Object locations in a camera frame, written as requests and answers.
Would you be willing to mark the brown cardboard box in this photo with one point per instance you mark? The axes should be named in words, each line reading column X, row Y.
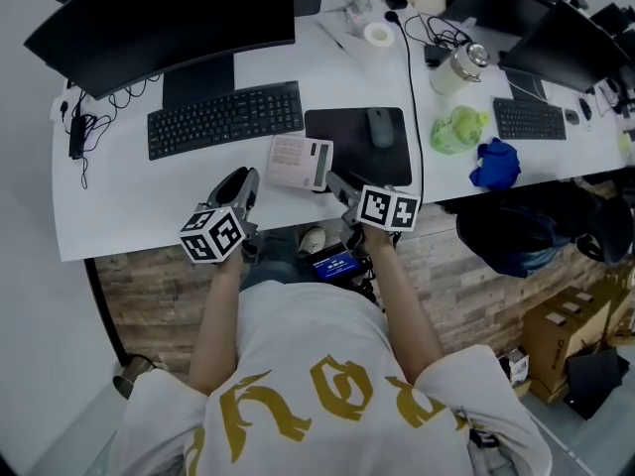
column 560, row 345

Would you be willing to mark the black device with blue screen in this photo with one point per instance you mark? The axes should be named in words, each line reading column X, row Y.
column 336, row 265

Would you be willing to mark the person's blue jeans leg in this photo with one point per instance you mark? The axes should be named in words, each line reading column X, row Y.
column 278, row 261

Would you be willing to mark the white shirt with gold print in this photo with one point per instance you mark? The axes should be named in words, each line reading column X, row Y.
column 322, row 365

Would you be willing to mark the small black keyboard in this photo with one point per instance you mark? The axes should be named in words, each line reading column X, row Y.
column 530, row 119

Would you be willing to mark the black flat panel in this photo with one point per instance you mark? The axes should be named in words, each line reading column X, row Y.
column 595, row 382

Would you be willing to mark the person's white shoe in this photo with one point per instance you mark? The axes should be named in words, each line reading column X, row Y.
column 312, row 240

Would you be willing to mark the pink calculator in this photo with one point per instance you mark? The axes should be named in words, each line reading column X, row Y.
column 292, row 161

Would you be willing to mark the person's right forearm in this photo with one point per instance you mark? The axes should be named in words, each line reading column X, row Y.
column 399, row 310

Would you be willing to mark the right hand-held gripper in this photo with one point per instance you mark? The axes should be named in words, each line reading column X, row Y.
column 384, row 207

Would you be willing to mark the black office chair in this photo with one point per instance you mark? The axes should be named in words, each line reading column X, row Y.
column 536, row 231

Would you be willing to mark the blue cloth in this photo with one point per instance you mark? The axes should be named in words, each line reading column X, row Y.
column 496, row 164

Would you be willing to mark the cream bottle with metal lid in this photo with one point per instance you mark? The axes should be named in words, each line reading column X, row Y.
column 454, row 72

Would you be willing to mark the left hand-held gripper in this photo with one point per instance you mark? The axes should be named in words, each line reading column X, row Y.
column 213, row 238

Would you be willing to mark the person's left forearm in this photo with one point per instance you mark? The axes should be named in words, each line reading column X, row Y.
column 215, row 320

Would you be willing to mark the large curved black monitor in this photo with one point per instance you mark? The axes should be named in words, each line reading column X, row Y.
column 164, row 28

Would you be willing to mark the white tape roll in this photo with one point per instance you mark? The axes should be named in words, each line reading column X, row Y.
column 379, row 35

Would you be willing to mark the metal cup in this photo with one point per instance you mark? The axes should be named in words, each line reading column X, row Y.
column 130, row 377

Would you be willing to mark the grey computer mouse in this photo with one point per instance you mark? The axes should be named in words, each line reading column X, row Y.
column 380, row 127

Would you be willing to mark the black mouse pad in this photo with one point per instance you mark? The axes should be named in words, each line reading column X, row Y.
column 347, row 132

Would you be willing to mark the white power strip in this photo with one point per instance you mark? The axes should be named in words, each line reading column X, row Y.
column 354, row 20

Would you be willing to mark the green plastic bag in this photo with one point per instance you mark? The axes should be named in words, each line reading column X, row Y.
column 459, row 129

